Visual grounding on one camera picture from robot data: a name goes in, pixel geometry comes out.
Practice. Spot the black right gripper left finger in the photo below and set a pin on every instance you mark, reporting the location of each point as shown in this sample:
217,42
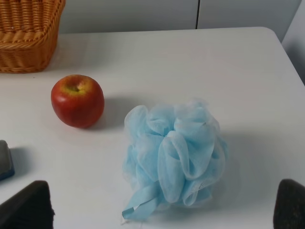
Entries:
30,208

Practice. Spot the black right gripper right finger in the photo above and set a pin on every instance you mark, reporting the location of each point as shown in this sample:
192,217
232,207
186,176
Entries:
289,211

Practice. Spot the orange wicker basket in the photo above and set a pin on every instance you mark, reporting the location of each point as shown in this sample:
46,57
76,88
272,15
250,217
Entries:
28,34

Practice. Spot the grey blue whiteboard eraser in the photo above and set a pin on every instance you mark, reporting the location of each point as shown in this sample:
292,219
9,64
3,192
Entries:
6,164

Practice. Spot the red apple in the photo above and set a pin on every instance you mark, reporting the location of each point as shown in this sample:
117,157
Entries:
78,100

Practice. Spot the light blue bath loofah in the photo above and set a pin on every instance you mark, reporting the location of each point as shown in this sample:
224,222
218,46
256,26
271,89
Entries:
175,157

